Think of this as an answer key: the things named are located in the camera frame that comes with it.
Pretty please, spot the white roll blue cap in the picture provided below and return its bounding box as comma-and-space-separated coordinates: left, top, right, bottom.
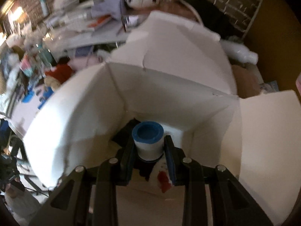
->
132, 121, 164, 161

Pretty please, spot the pink cartoon box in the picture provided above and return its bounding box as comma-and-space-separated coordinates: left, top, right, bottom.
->
24, 11, 300, 225

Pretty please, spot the Paddington bear plush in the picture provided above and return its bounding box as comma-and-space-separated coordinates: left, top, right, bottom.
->
44, 64, 74, 92

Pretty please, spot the pink chiikawa desk mat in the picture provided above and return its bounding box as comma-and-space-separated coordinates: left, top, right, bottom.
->
8, 84, 54, 139

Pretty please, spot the blue luggage tag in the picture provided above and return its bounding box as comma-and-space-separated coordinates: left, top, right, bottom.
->
21, 90, 37, 104

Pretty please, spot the clear water bottle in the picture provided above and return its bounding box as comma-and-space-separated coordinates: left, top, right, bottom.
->
36, 43, 53, 68

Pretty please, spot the pink snack packet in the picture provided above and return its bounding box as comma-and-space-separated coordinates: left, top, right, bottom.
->
20, 54, 38, 77

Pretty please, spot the stack of books and papers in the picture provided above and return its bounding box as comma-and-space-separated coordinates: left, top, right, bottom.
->
42, 0, 123, 51

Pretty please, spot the purple cloth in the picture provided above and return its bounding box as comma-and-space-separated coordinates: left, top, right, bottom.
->
91, 0, 127, 21

